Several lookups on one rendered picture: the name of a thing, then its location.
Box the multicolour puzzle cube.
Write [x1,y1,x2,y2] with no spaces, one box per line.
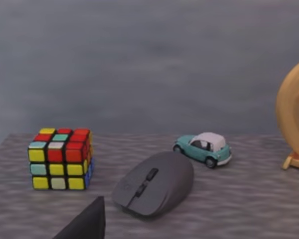
[27,127,95,191]

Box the golden round plate on stand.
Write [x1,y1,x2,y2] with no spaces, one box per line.
[275,56,299,172]

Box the teal toy car white roof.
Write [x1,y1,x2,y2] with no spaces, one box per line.
[173,132,232,169]

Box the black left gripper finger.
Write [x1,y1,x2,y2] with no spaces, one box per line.
[51,196,106,239]

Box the grey computer mouse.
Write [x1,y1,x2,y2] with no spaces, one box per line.
[111,151,195,220]

